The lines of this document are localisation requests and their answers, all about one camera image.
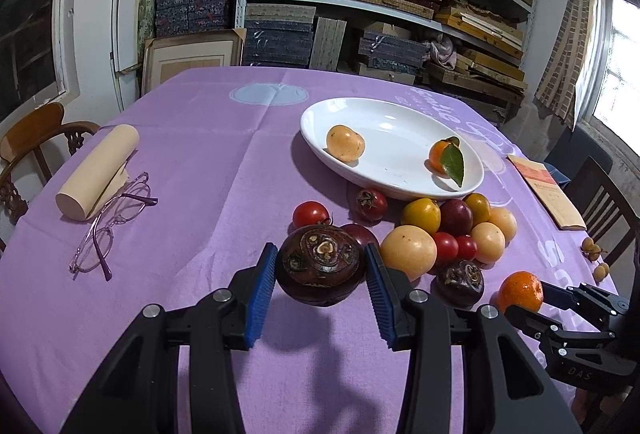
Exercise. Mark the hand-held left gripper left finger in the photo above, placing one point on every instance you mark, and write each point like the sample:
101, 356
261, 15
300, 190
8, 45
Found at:
262, 294

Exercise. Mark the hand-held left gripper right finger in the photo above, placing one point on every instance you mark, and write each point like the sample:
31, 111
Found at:
377, 294

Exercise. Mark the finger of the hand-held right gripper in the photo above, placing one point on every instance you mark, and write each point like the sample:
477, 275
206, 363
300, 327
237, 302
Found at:
585, 298
545, 326

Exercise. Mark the plain orange mandarin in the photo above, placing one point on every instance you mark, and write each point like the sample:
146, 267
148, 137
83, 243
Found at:
520, 291

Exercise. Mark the large pale yellow fruit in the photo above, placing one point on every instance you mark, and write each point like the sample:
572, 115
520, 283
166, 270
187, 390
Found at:
407, 251

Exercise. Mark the large dark brown water chestnut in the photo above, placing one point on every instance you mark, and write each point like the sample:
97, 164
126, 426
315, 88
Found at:
320, 264

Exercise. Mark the small dark brown water chestnut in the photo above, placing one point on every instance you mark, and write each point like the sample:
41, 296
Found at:
459, 283

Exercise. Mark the red cherry tomato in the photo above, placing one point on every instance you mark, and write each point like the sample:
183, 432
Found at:
466, 248
445, 246

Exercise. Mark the large yellow-orange fruit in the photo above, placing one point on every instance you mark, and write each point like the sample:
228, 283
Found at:
421, 215

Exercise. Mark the dark red tomato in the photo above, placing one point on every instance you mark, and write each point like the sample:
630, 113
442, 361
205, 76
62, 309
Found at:
371, 204

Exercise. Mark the pale peach fruit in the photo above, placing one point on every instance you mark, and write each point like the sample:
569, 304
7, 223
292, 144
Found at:
505, 223
487, 241

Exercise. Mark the dark purple plum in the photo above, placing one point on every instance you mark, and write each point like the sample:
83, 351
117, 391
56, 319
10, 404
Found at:
456, 216

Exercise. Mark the small yellow-orange fruit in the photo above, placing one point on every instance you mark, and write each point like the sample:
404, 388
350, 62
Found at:
477, 206

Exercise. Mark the white oval plate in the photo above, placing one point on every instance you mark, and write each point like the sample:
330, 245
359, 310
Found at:
395, 134

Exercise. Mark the tan longan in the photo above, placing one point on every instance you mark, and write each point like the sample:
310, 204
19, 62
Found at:
589, 244
600, 270

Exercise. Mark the dark red plum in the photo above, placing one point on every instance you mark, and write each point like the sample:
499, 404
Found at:
361, 233

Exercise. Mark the bright red tomato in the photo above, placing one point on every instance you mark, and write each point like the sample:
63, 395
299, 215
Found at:
310, 214

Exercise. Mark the dark wooden slat chair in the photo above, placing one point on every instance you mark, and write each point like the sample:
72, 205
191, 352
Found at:
600, 194

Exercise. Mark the tan and orange notebook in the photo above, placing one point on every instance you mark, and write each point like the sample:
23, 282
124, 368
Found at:
547, 191

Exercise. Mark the dark garment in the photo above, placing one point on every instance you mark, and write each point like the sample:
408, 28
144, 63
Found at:
575, 149

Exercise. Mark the orange mandarin with green leaf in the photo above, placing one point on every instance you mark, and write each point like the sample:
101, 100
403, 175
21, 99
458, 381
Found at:
440, 156

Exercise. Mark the pale orange spotted fruit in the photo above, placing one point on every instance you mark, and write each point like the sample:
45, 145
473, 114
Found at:
345, 143

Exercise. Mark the purple printed tablecloth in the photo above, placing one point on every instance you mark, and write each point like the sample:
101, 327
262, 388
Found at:
200, 139

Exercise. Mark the beige paper roll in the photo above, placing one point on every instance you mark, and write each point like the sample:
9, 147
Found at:
97, 171

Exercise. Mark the bright window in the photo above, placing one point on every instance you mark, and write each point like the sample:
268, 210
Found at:
620, 64

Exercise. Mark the pink crumpled cloth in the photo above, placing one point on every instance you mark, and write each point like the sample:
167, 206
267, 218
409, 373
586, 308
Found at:
442, 50

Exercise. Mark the grey woven upright box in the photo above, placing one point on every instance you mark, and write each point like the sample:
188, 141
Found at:
327, 44

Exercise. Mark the stack of dark blue boxes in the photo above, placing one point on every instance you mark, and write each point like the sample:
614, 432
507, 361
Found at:
277, 36

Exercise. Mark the brown cardboard box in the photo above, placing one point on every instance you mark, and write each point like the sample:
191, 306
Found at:
387, 30

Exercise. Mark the brown checked curtain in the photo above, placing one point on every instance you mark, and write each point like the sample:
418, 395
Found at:
570, 29

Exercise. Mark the brown wooden armchair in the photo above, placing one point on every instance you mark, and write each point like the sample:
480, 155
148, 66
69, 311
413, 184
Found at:
30, 134

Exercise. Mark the pile of flat wooden boxes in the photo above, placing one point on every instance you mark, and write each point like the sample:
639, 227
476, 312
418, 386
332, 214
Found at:
485, 29

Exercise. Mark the stack of blue floral boxes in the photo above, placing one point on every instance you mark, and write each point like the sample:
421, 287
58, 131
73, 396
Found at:
192, 9

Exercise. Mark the white leaning board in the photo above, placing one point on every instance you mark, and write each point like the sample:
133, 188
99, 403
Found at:
122, 14

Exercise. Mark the purple frame eyeglasses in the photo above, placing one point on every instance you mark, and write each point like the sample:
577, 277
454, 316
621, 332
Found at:
125, 209

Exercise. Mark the beige picture frame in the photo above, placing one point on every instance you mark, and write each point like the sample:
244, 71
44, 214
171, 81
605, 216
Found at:
190, 59

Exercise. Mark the dark window with white frame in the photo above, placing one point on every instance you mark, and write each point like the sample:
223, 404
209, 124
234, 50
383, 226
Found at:
25, 29

